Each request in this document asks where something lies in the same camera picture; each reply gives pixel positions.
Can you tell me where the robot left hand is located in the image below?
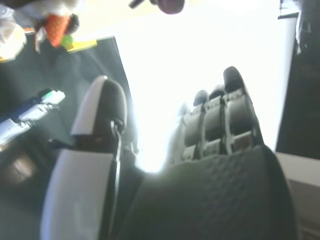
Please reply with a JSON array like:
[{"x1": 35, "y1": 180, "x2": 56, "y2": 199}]
[{"x1": 41, "y1": 66, "x2": 305, "y2": 240}]

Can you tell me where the strawberry cupcake toy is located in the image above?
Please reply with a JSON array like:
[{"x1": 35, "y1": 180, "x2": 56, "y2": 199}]
[{"x1": 12, "y1": 0, "x2": 83, "y2": 54}]

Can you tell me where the toy ice cream cone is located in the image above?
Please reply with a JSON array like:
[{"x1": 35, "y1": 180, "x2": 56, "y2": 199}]
[{"x1": 0, "y1": 14, "x2": 28, "y2": 63}]

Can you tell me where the chocolate cake with cherry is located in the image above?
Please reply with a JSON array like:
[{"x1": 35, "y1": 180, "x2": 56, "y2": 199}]
[{"x1": 128, "y1": 0, "x2": 185, "y2": 15}]

